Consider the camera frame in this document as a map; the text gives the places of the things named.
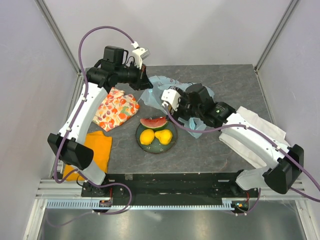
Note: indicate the light blue cable duct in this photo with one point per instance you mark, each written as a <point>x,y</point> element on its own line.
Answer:
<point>87,204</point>

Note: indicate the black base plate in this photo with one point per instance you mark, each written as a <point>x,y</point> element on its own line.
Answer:
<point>212,185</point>

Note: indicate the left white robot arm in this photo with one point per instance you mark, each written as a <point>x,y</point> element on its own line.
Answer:
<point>116,66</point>

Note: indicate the light blue plastic bag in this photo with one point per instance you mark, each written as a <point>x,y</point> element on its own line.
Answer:
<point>152,98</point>

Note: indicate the white towel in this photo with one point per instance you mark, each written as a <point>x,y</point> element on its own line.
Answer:
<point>262,125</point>

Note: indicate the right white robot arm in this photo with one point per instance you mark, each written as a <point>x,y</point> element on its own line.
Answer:
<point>284,163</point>

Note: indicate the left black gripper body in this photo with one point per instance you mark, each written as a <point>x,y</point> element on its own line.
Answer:
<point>136,76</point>

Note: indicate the blue ceramic plate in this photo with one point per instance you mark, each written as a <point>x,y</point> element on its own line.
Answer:
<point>156,147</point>

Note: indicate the yellow fake lemon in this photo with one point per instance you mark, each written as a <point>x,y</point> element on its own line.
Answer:
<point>147,137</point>

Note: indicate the fake watermelon slice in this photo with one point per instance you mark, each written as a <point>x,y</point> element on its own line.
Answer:
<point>154,123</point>

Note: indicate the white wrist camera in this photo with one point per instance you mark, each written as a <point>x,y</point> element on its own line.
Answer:
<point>139,54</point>
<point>170,97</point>

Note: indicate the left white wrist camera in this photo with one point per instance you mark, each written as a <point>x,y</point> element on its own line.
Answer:
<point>139,54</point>

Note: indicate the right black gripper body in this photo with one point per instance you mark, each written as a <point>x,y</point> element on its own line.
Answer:
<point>185,110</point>

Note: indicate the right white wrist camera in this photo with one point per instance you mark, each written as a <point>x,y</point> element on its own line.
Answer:
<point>170,97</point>

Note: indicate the floral orange cloth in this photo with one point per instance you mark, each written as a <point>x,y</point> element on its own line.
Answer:
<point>115,110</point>

